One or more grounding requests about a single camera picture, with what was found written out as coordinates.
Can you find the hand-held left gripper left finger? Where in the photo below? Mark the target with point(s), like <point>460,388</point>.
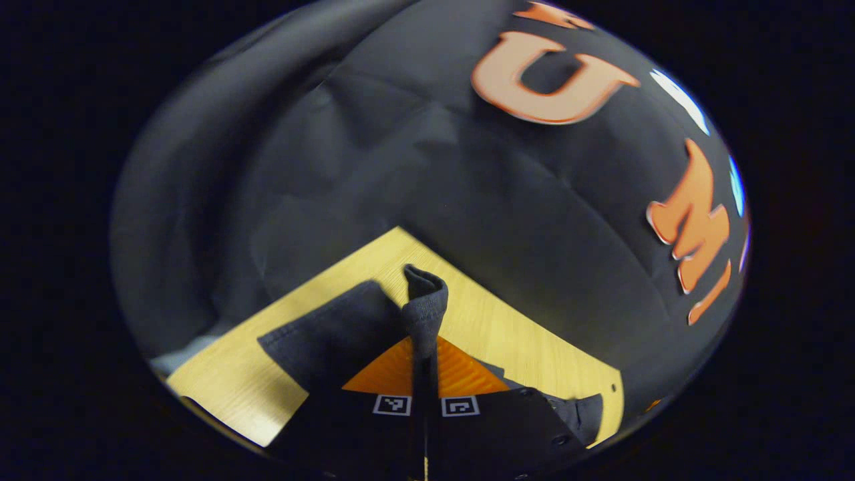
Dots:
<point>347,427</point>

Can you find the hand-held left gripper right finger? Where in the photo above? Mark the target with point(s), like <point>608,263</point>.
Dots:
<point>494,427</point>

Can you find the dark blue jeans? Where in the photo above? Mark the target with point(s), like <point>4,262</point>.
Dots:
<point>334,334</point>

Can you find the black backdrop cloth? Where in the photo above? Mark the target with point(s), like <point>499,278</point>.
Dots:
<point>401,147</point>

